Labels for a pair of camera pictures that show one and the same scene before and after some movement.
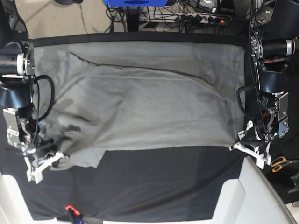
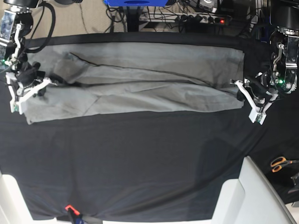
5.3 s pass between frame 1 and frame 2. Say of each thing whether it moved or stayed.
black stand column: stayed
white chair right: stayed
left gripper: moved
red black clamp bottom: stayed
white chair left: stayed
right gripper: moved
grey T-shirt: moved
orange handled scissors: stayed
